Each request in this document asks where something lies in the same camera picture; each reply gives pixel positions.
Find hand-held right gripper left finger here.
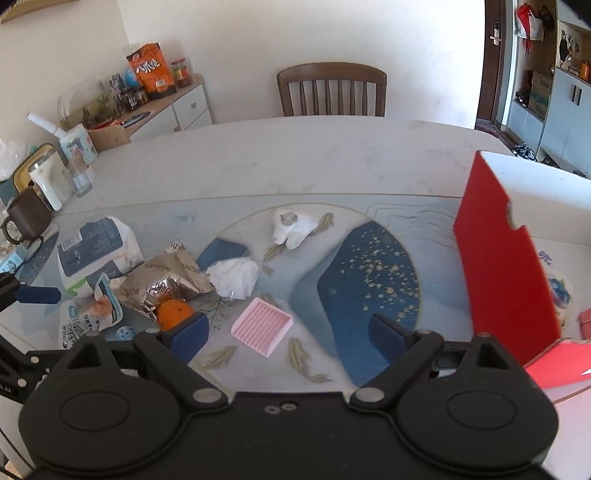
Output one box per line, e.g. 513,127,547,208
60,311,229,412

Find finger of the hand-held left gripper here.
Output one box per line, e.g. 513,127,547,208
0,274,62,310
0,336,61,372

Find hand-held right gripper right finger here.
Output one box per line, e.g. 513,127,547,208
350,314,522,411

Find orange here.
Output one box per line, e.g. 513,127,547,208
157,299,195,332

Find white printed wipes packet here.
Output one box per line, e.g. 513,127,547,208
59,272,124,350

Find silver foil snack bag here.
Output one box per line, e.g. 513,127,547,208
119,240,215,321

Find pink packet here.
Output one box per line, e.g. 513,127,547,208
230,296,295,357

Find white tissue pack grey label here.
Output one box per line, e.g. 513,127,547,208
58,216,146,296

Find red and white cardboard box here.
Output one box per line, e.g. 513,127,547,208
452,150,591,402

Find white marble desktop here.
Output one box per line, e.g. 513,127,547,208
0,117,591,480

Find blue coaster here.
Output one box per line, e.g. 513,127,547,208
21,233,61,282

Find light blue packet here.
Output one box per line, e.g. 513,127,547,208
0,244,28,274

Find blue patterned table mat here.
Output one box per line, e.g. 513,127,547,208
0,191,568,393

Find brown mug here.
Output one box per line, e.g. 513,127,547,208
0,187,54,245

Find white kettle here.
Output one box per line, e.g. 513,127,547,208
28,154,68,212

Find clear drinking glass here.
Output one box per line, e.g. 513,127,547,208
62,152,95,198

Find yellow tray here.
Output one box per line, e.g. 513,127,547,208
11,143,58,195

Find clear plastic bag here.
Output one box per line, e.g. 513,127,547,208
0,138,26,181

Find illustrated white box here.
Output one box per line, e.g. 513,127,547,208
59,124,99,166

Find white curved tube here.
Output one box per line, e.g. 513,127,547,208
27,112,70,139

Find clear plastic cover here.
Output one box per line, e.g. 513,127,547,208
58,76,116,130

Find white side cabinet wooden top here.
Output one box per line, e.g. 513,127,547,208
124,74,214,141

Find orange snack bag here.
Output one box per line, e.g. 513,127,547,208
127,42,178,101

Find red jar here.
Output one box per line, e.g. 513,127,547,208
171,58,193,88

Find wooden chair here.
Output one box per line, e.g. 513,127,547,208
277,62,387,117

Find brown door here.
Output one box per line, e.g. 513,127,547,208
475,0,515,130

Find small cardboard box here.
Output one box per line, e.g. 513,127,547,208
529,71,553,116

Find red hanging bag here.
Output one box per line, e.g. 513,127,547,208
515,2,546,41

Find pale cabinet black handles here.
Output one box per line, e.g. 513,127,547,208
538,69,591,178

